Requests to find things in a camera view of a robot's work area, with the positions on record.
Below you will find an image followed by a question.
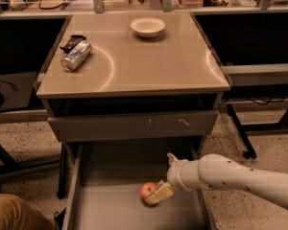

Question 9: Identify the black left table frame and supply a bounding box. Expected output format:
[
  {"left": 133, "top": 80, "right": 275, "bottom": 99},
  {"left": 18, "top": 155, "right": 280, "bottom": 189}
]
[{"left": 0, "top": 122, "right": 61, "bottom": 178}]

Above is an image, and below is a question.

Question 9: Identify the red apple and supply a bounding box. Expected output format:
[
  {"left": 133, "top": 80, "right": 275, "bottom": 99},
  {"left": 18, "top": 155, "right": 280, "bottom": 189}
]
[{"left": 140, "top": 182, "right": 156, "bottom": 200}]

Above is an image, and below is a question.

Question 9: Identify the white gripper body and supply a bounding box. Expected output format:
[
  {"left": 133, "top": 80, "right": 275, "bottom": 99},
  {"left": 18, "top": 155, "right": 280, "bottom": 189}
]
[{"left": 167, "top": 159, "right": 201, "bottom": 192}]

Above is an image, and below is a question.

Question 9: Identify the black snack wrapper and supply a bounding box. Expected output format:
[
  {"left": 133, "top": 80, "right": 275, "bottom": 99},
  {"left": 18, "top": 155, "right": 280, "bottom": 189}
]
[{"left": 60, "top": 34, "right": 86, "bottom": 54}]

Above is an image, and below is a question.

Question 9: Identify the closed top drawer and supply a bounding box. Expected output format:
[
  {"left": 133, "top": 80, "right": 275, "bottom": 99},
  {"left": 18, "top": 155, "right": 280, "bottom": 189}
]
[{"left": 48, "top": 110, "right": 219, "bottom": 142}]

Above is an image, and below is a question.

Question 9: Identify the grey drawer cabinet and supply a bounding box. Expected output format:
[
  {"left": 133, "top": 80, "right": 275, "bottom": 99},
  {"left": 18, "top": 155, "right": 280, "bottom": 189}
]
[{"left": 34, "top": 11, "right": 231, "bottom": 200}]

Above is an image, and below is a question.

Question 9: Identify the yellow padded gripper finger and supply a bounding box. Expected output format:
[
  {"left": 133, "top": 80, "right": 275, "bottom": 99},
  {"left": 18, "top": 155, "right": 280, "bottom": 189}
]
[
  {"left": 144, "top": 180, "right": 174, "bottom": 206},
  {"left": 167, "top": 152, "right": 179, "bottom": 166}
]

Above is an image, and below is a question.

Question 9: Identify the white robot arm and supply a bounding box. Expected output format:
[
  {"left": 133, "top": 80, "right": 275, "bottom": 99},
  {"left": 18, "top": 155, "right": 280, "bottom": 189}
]
[{"left": 144, "top": 153, "right": 288, "bottom": 210}]

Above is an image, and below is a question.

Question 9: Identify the tan trouser knee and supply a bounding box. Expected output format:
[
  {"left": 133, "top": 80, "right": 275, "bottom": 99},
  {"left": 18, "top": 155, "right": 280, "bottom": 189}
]
[{"left": 0, "top": 194, "right": 60, "bottom": 230}]

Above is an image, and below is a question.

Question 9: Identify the white bowl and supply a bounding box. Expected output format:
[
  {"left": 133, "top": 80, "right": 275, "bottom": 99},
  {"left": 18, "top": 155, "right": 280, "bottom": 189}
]
[{"left": 131, "top": 17, "right": 165, "bottom": 38}]

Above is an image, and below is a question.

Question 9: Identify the silver soda can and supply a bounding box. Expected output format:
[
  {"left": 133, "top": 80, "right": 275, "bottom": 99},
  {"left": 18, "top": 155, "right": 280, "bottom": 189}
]
[{"left": 60, "top": 40, "right": 92, "bottom": 72}]

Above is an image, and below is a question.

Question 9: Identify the open middle drawer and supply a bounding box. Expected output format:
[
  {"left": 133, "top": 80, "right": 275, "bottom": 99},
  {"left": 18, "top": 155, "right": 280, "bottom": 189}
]
[{"left": 63, "top": 141, "right": 216, "bottom": 230}]

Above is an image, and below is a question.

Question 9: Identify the black table leg frame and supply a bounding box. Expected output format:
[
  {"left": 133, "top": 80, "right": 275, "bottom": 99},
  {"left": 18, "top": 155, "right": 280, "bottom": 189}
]
[{"left": 227, "top": 104, "right": 288, "bottom": 159}]

